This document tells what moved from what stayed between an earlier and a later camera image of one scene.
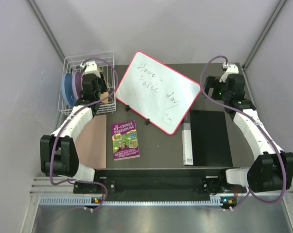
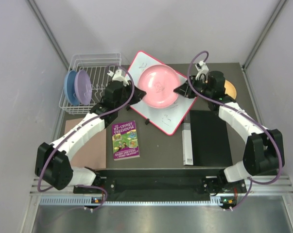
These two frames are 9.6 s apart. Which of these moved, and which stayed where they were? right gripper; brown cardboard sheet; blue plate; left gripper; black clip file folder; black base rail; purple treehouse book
Moved: right gripper; left gripper; blue plate
Stayed: black clip file folder; black base rail; brown cardboard sheet; purple treehouse book
